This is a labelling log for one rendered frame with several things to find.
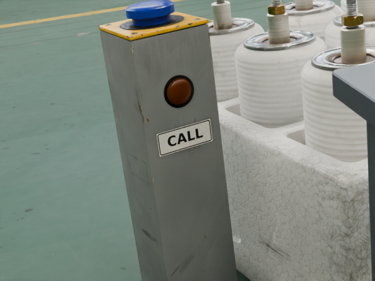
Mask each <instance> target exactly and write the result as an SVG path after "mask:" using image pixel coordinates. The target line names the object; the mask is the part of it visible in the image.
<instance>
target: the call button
mask: <svg viewBox="0 0 375 281"><path fill-rule="evenodd" d="M173 12H175V7H174V2H172V1H170V0H151V1H144V2H138V3H134V4H131V5H129V6H128V7H127V8H126V16H127V18H129V19H132V24H133V25H134V26H152V25H158V24H161V23H165V22H168V21H170V20H171V15H170V14H171V13H173Z"/></svg>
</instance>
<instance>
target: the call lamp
mask: <svg viewBox="0 0 375 281"><path fill-rule="evenodd" d="M191 92H192V88H191V85H190V83H189V82H188V81H187V80H186V79H183V78H178V79H175V80H173V81H172V82H171V83H170V85H169V87H168V89H167V97H168V99H169V101H170V102H171V103H173V104H174V105H182V104H184V103H186V102H187V101H188V100H189V99H190V97H191Z"/></svg>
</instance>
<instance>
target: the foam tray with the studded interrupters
mask: <svg viewBox="0 0 375 281"><path fill-rule="evenodd" d="M218 113H219V123H220V132H221V138H222V147H223V157H224V167H225V176H226V182H227V191H228V201H229V211H230V220H231V226H232V236H233V245H234V255H235V265H236V269H237V270H238V271H239V272H241V273H242V274H243V275H244V276H245V277H247V278H248V279H249V280H250V281H372V265H371V233H370V217H369V186H368V159H364V160H361V161H358V162H342V161H340V160H337V159H335V158H333V157H331V156H328V155H326V154H324V153H321V152H319V151H317V150H315V149H312V148H310V147H308V146H306V145H305V143H306V141H305V128H304V125H305V124H304V120H302V121H300V122H296V123H293V124H289V125H286V126H284V127H280V128H265V127H263V126H261V125H258V124H256V123H254V122H252V121H250V120H247V119H245V118H242V117H241V109H240V103H239V97H238V98H234V99H231V100H227V101H223V102H220V103H218Z"/></svg>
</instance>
